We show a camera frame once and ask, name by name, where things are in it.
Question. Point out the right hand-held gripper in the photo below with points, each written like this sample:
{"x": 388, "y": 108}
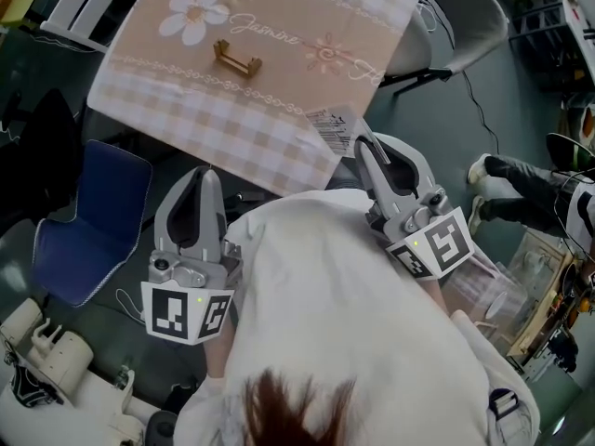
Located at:
{"x": 434, "y": 244}

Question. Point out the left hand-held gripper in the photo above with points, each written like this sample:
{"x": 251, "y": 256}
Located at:
{"x": 186, "y": 277}

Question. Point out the wooden card holder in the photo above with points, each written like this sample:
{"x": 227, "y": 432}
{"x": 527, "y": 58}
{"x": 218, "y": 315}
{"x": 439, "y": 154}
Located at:
{"x": 236, "y": 61}

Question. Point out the person's right forearm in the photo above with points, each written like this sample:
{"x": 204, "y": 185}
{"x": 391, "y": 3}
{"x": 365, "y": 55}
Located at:
{"x": 433, "y": 291}

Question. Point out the person's left forearm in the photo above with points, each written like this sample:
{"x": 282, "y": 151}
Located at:
{"x": 218, "y": 358}

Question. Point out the blue chair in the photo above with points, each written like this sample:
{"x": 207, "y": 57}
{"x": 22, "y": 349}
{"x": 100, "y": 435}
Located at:
{"x": 93, "y": 230}

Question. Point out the beige checkered floral tablecloth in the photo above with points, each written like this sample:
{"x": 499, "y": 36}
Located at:
{"x": 241, "y": 109}

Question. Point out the clear plastic container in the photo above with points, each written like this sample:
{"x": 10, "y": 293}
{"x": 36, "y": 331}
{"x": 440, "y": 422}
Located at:
{"x": 479, "y": 291}

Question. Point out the black office chair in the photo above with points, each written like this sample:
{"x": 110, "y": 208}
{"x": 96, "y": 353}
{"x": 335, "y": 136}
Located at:
{"x": 42, "y": 156}

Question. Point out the person's white garment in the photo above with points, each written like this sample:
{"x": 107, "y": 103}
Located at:
{"x": 334, "y": 318}

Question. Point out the grey plastic chair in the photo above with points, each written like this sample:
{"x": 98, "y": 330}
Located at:
{"x": 460, "y": 21}

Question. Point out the wooden crate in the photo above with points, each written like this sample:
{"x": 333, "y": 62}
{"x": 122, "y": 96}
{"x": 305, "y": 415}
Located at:
{"x": 539, "y": 295}

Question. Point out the white robot equipment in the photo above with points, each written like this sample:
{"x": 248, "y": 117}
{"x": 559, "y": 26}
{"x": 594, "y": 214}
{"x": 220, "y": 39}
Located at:
{"x": 60, "y": 379}

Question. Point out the black round object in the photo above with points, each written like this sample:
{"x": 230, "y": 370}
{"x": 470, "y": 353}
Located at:
{"x": 163, "y": 430}

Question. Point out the white shelf unit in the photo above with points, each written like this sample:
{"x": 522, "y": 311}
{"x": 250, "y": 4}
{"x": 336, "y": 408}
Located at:
{"x": 558, "y": 26}

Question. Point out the white slatted chair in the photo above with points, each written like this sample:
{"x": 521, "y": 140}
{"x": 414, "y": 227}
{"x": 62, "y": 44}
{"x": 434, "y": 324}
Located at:
{"x": 88, "y": 3}

